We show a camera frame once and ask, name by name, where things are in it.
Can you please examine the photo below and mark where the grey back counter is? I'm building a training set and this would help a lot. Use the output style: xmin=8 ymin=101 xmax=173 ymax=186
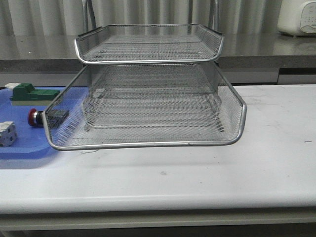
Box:
xmin=0 ymin=33 xmax=316 ymax=86

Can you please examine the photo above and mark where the silver metal rack frame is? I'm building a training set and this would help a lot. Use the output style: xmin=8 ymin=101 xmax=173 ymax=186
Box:
xmin=81 ymin=0 xmax=225 ymax=132

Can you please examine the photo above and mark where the green electrical switch block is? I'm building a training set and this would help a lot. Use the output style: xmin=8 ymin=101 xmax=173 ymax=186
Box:
xmin=4 ymin=83 xmax=60 ymax=106

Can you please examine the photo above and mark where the white appliance on counter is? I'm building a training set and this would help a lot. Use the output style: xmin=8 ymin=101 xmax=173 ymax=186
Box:
xmin=277 ymin=0 xmax=316 ymax=37

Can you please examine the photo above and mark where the white terminal block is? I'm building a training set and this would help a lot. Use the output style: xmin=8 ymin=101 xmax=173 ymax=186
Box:
xmin=0 ymin=121 xmax=18 ymax=147

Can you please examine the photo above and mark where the silver mesh tray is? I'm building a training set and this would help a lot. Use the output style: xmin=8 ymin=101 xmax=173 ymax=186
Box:
xmin=81 ymin=94 xmax=222 ymax=128
xmin=74 ymin=24 xmax=224 ymax=64
xmin=41 ymin=62 xmax=247 ymax=151

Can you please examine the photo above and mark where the blue plastic tray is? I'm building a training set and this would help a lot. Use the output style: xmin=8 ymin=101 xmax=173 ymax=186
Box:
xmin=0 ymin=86 xmax=90 ymax=160

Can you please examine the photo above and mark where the red emergency stop button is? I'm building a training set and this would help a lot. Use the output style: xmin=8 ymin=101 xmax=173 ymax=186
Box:
xmin=28 ymin=108 xmax=69 ymax=128

